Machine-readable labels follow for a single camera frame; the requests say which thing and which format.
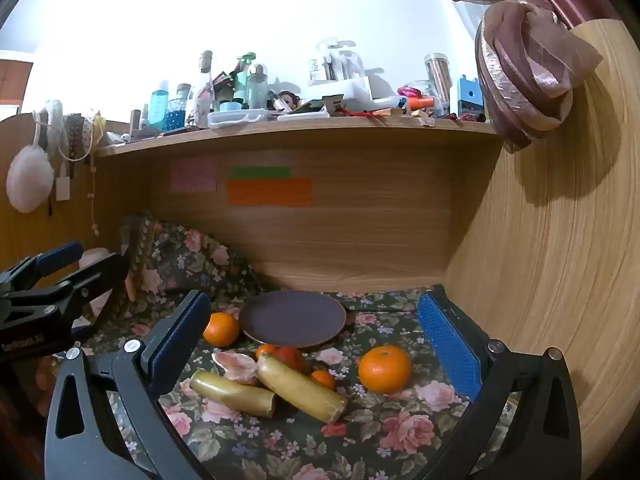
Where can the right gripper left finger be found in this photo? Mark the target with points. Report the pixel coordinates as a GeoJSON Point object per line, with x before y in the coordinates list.
{"type": "Point", "coordinates": [83, 440]}

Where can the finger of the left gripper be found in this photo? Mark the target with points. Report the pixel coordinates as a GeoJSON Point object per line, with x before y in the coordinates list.
{"type": "Point", "coordinates": [24, 274]}
{"type": "Point", "coordinates": [75, 291]}

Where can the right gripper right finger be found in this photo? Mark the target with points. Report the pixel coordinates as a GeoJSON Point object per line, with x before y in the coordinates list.
{"type": "Point", "coordinates": [543, 439]}

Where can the medium orange mandarin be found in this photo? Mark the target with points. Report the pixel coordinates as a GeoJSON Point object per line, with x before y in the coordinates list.
{"type": "Point", "coordinates": [222, 330]}

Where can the peeled pink pomelo segment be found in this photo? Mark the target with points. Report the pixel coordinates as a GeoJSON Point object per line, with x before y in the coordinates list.
{"type": "Point", "coordinates": [237, 367]}

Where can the short sugarcane piece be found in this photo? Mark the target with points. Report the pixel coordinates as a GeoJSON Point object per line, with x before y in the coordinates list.
{"type": "Point", "coordinates": [251, 400]}

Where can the small orange kumquat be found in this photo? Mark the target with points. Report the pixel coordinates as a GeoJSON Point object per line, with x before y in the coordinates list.
{"type": "Point", "coordinates": [265, 349]}
{"type": "Point", "coordinates": [323, 378]}

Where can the large orange mandarin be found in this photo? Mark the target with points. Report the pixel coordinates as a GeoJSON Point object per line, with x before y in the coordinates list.
{"type": "Point", "coordinates": [384, 370]}

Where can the red tomato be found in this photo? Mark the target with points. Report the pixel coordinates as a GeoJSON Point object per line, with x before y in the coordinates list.
{"type": "Point", "coordinates": [291, 357]}

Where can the long sugarcane piece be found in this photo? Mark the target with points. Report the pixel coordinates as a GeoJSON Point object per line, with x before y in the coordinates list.
{"type": "Point", "coordinates": [299, 390]}

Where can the pink sticky note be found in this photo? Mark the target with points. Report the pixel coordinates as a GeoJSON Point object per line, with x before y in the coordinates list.
{"type": "Point", "coordinates": [193, 175]}

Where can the green sticky note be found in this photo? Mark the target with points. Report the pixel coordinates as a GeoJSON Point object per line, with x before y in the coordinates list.
{"type": "Point", "coordinates": [260, 172]}

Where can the floral dark green cloth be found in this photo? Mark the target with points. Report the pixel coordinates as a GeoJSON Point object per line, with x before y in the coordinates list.
{"type": "Point", "coordinates": [378, 437]}

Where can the blue textured glass jar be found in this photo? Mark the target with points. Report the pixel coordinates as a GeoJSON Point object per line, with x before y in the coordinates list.
{"type": "Point", "coordinates": [175, 116]}

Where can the blue liquid bottle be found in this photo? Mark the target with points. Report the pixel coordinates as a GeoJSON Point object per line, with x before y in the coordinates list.
{"type": "Point", "coordinates": [158, 106]}

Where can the dark brown round plate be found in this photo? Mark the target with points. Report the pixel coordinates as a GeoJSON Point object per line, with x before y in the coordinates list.
{"type": "Point", "coordinates": [292, 318]}

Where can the clear plastic food container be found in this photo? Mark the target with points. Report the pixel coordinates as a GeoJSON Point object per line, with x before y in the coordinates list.
{"type": "Point", "coordinates": [227, 118]}

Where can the clear wine bottle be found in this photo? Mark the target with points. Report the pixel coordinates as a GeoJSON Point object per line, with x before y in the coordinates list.
{"type": "Point", "coordinates": [204, 93]}

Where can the orange sticky note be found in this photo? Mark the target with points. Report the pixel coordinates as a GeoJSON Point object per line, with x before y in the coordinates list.
{"type": "Point", "coordinates": [290, 192]}

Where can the green spray bottle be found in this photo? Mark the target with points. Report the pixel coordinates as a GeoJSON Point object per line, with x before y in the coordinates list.
{"type": "Point", "coordinates": [240, 76]}

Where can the wooden shelf board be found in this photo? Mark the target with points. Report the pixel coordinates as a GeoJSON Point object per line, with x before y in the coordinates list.
{"type": "Point", "coordinates": [334, 132]}

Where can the white organizer with cosmetics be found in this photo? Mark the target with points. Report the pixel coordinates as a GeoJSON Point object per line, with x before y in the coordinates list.
{"type": "Point", "coordinates": [336, 69]}

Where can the blue pencil sharpener box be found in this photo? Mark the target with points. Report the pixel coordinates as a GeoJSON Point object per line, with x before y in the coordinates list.
{"type": "Point", "coordinates": [467, 98]}

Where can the orange marker pen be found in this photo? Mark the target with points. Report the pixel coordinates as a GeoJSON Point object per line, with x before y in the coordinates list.
{"type": "Point", "coordinates": [420, 102]}

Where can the pink striped tied curtain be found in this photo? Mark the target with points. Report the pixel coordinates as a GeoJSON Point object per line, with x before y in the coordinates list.
{"type": "Point", "coordinates": [529, 63]}

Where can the clear jar with sticks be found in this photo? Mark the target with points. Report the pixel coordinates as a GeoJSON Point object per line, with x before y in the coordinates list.
{"type": "Point", "coordinates": [437, 67]}

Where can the white charger with cable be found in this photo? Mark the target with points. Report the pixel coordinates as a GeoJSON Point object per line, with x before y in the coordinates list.
{"type": "Point", "coordinates": [66, 141]}

